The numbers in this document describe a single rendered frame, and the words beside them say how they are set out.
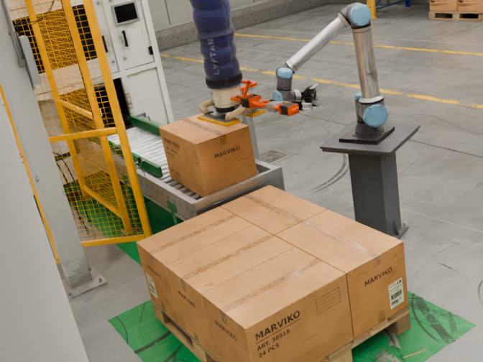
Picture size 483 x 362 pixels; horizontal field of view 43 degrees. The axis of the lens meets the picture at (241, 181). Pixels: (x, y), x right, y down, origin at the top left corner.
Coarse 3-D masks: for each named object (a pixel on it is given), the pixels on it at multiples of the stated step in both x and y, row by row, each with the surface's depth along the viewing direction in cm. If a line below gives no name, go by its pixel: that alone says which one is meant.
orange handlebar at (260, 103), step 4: (244, 80) 400; (252, 84) 389; (256, 84) 391; (244, 88) 386; (236, 96) 369; (240, 96) 367; (232, 100) 367; (236, 100) 363; (240, 100) 360; (260, 100) 348; (264, 100) 348; (268, 100) 347; (252, 104) 351; (256, 104) 348; (260, 104) 345; (264, 104) 342; (280, 104) 337; (276, 108) 334; (292, 108) 325; (296, 108) 324; (292, 112) 325
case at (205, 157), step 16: (160, 128) 432; (176, 128) 425; (192, 128) 419; (208, 128) 412; (224, 128) 406; (240, 128) 400; (176, 144) 416; (192, 144) 391; (208, 144) 390; (224, 144) 396; (240, 144) 402; (176, 160) 427; (192, 160) 401; (208, 160) 393; (224, 160) 399; (240, 160) 406; (176, 176) 438; (192, 176) 411; (208, 176) 396; (224, 176) 403; (240, 176) 409; (208, 192) 400
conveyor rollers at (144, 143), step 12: (132, 132) 580; (144, 132) 569; (120, 144) 548; (132, 144) 544; (144, 144) 540; (156, 144) 529; (144, 156) 513; (156, 156) 501; (168, 168) 477; (168, 180) 449; (192, 192) 420
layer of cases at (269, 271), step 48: (144, 240) 365; (192, 240) 355; (240, 240) 345; (288, 240) 335; (336, 240) 326; (384, 240) 318; (192, 288) 308; (240, 288) 299; (288, 288) 292; (336, 288) 294; (384, 288) 314; (240, 336) 276; (288, 336) 284; (336, 336) 303
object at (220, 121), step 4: (208, 112) 380; (212, 112) 379; (200, 116) 385; (204, 116) 382; (208, 116) 380; (212, 116) 378; (220, 116) 375; (224, 116) 368; (204, 120) 380; (208, 120) 376; (212, 120) 373; (216, 120) 371; (220, 120) 368; (224, 120) 367; (232, 120) 365; (236, 120) 364; (220, 124) 366; (224, 124) 362; (228, 124) 361; (232, 124) 362
